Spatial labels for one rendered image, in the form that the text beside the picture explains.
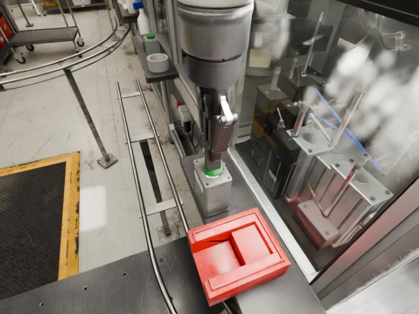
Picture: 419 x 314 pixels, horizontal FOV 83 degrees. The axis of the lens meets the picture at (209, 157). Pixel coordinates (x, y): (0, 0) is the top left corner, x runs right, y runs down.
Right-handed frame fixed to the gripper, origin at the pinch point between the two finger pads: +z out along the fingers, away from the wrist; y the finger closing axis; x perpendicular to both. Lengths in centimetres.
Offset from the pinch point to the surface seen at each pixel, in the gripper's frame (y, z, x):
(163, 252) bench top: 2.2, 38.7, 14.8
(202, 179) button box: -1.6, 4.0, 2.8
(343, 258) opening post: -24.6, 1.3, -10.5
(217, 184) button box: -3.8, 4.1, 0.5
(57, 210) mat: 85, 105, 78
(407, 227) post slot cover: -26.3, -11.1, -10.6
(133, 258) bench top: 3.8, 38.7, 23.7
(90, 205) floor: 83, 107, 57
